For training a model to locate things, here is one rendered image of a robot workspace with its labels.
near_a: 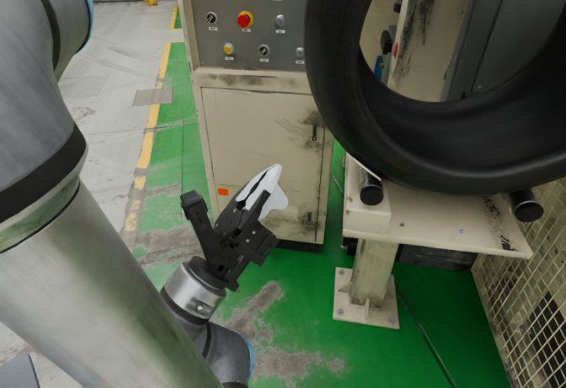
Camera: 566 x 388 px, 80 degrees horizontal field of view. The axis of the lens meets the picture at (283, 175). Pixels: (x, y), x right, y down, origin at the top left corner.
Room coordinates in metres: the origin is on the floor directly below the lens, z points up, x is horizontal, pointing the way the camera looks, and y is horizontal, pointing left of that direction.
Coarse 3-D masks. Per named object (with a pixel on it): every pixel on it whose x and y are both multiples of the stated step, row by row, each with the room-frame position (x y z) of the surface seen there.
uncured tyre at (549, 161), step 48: (336, 0) 0.52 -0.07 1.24; (336, 48) 0.52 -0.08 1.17; (336, 96) 0.52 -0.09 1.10; (384, 96) 0.77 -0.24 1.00; (480, 96) 0.74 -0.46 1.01; (528, 96) 0.71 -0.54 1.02; (384, 144) 0.50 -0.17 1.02; (432, 144) 0.69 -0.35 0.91; (480, 144) 0.66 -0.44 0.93; (528, 144) 0.59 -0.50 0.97; (432, 192) 0.50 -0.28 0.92; (480, 192) 0.47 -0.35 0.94
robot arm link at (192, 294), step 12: (180, 264) 0.35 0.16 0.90; (180, 276) 0.32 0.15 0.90; (192, 276) 0.32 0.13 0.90; (168, 288) 0.32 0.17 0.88; (180, 288) 0.31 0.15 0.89; (192, 288) 0.31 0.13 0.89; (204, 288) 0.31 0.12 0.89; (180, 300) 0.30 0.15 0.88; (192, 300) 0.30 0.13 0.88; (204, 300) 0.30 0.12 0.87; (216, 300) 0.31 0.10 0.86; (192, 312) 0.29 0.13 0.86; (204, 312) 0.29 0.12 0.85
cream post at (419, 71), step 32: (416, 0) 0.86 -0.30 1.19; (448, 0) 0.85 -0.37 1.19; (416, 32) 0.86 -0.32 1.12; (448, 32) 0.84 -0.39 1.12; (416, 64) 0.85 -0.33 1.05; (448, 64) 0.84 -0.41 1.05; (416, 96) 0.85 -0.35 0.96; (384, 256) 0.85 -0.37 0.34; (352, 288) 0.89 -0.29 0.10; (384, 288) 0.84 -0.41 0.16
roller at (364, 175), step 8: (360, 168) 0.59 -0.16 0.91; (360, 176) 0.56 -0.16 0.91; (368, 176) 0.55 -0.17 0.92; (360, 184) 0.54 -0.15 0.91; (368, 184) 0.52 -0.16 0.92; (376, 184) 0.52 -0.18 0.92; (360, 192) 0.51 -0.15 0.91; (368, 192) 0.51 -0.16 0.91; (376, 192) 0.50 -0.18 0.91; (368, 200) 0.51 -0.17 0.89; (376, 200) 0.50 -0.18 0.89
